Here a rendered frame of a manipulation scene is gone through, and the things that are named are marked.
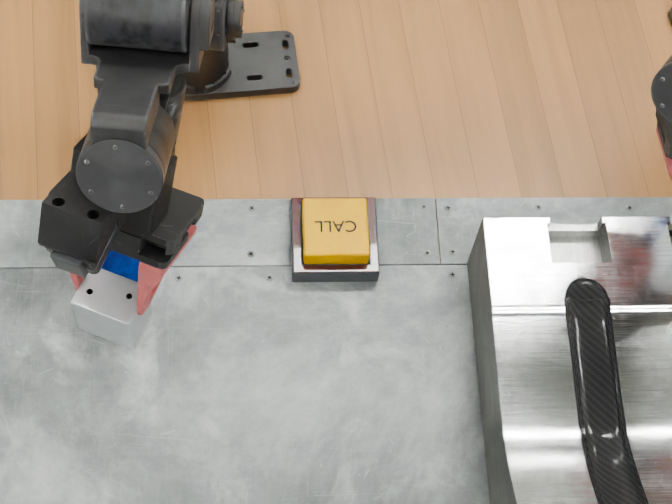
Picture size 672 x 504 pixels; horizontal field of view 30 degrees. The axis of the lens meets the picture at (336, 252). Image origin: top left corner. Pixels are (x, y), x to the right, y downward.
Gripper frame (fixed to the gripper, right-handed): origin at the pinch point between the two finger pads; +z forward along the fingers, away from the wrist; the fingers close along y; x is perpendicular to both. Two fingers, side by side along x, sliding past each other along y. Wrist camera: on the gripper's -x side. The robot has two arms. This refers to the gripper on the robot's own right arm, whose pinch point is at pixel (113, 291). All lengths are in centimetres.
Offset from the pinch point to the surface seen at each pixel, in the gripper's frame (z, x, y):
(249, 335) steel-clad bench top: 9.8, 12.2, 9.1
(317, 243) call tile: 2.2, 18.7, 11.9
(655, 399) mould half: 0.4, 11.8, 43.7
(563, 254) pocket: -3.0, 22.7, 33.0
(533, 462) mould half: 4.2, 3.4, 35.7
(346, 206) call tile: 0.0, 22.7, 13.0
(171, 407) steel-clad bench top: 14.0, 4.4, 5.3
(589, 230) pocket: -5.3, 24.4, 34.4
